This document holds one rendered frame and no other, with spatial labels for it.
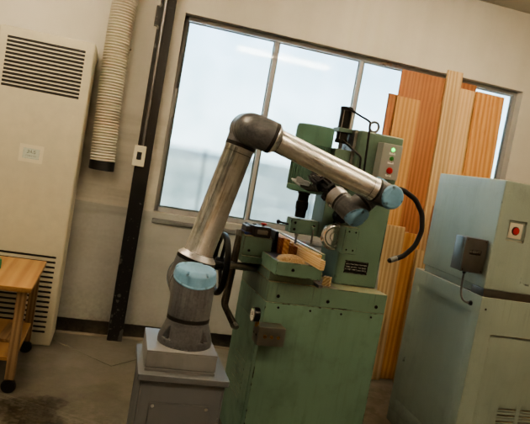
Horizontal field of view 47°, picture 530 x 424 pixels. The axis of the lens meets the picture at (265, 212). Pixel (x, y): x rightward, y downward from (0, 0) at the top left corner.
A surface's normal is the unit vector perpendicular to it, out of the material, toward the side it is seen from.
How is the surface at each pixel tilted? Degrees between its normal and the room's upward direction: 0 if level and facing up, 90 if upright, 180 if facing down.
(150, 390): 90
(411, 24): 90
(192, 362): 90
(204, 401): 90
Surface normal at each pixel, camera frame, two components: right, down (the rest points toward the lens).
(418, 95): 0.22, 0.07
